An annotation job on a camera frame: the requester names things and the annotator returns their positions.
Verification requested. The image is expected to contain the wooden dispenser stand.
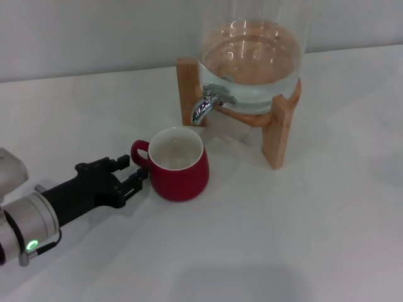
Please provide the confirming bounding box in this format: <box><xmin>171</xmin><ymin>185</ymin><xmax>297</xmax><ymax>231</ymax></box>
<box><xmin>176</xmin><ymin>57</ymin><xmax>302</xmax><ymax>171</ymax></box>

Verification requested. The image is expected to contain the chrome faucet tap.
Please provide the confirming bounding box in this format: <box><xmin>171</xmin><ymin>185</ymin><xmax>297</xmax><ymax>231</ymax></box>
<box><xmin>191</xmin><ymin>82</ymin><xmax>239</xmax><ymax>126</ymax></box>

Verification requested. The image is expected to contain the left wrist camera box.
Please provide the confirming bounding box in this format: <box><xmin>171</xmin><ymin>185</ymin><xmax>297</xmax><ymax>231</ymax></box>
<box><xmin>0</xmin><ymin>147</ymin><xmax>30</xmax><ymax>202</ymax></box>

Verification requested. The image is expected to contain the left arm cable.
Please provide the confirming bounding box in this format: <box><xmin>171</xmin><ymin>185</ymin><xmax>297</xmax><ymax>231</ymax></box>
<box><xmin>18</xmin><ymin>228</ymin><xmax>63</xmax><ymax>267</ymax></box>

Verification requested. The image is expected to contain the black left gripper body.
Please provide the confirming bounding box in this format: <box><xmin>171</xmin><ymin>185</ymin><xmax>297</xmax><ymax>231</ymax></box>
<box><xmin>40</xmin><ymin>156</ymin><xmax>127</xmax><ymax>229</ymax></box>

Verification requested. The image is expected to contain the red ceramic cup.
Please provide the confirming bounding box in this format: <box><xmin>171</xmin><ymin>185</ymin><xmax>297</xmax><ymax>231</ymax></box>
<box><xmin>130</xmin><ymin>126</ymin><xmax>210</xmax><ymax>202</ymax></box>

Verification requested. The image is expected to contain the glass water dispenser jar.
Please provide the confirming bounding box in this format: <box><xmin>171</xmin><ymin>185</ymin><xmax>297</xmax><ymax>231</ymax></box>
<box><xmin>197</xmin><ymin>0</ymin><xmax>315</xmax><ymax>115</ymax></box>

